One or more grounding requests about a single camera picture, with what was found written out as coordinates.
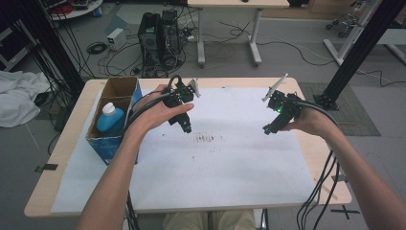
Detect coiled black cable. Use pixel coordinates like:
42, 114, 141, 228
86, 41, 108, 56

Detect left gripper black cable bundle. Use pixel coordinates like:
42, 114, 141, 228
123, 74, 184, 230

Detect person's right hand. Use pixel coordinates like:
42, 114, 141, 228
282, 107, 341, 138

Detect small wheeled cart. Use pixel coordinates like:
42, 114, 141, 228
325, 12, 358, 38

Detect black metal post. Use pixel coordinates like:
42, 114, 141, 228
312, 0, 406, 111

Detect grey floor mat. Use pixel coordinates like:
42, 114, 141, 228
298, 81, 381, 138

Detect person's left hand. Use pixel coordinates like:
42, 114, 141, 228
123, 84, 195, 142

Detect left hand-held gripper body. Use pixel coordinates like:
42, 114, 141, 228
162, 78, 202, 109

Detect gripper black cable bundle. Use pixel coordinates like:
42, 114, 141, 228
295, 100, 341, 230
123, 74, 184, 230

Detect black shelf unit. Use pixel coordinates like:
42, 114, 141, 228
0, 27, 40, 73

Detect long black floor cable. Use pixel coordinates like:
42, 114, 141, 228
219, 20, 336, 67

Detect light wooden table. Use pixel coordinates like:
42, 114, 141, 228
23, 77, 352, 219

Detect black floor tape strip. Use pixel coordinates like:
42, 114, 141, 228
34, 163, 59, 173

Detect round white table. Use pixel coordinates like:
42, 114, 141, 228
47, 0, 103, 21

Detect right gripper black cable bundle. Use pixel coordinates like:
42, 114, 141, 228
295, 100, 341, 230

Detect small black computer tower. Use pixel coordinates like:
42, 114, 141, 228
160, 9, 184, 56

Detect white-legged wooden desk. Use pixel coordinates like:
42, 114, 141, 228
187, 0, 291, 69

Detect small white box device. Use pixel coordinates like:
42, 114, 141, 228
106, 28, 127, 52

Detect blue bottle with white cap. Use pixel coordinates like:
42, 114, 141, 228
96, 102, 125, 137

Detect black floor tape cross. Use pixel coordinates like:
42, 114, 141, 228
329, 204, 361, 220

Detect white table mat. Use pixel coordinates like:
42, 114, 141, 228
51, 87, 317, 215

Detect person's beige trousers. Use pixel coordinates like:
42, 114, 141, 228
162, 210, 260, 230

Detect blue cardboard box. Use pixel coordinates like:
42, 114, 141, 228
85, 76, 144, 166

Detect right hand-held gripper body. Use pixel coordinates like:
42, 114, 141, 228
261, 73, 303, 118

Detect crumpled white cloth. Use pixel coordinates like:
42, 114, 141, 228
0, 70, 52, 128

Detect white metal stand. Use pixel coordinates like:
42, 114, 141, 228
323, 0, 406, 67

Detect large black computer tower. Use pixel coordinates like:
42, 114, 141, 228
137, 11, 163, 79

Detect black metal frame with cables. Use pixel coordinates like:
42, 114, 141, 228
18, 0, 86, 100

